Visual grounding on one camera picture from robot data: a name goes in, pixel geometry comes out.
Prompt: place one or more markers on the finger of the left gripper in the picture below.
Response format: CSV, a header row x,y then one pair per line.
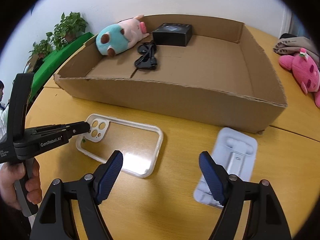
x,y
77,128

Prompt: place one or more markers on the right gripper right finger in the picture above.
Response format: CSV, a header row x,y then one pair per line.
x,y
266,219

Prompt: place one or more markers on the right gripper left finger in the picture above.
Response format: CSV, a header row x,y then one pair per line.
x,y
55,218

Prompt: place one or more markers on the clear white phone case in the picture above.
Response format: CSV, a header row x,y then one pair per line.
x,y
139,143

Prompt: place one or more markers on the white plastic packaging tray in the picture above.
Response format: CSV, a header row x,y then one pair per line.
x,y
236,152

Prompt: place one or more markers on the pig plush toy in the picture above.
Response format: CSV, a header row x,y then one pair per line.
x,y
121,36

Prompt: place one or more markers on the black sunglasses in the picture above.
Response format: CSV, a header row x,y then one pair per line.
x,y
147,59

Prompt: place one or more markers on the black charger box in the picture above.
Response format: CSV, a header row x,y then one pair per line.
x,y
173,34

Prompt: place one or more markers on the brown cardboard box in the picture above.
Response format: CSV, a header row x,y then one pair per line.
x,y
222,77

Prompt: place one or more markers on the person's left hand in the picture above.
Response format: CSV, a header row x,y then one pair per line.
x,y
12,173

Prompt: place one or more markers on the person in white coat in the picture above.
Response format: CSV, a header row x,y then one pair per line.
x,y
3,113

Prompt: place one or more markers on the green cloth side table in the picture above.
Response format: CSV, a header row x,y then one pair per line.
x,y
53,61

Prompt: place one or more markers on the potted green plant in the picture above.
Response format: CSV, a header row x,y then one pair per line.
x,y
67,29
42,49

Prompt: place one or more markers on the pink plush toy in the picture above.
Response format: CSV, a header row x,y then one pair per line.
x,y
304,70

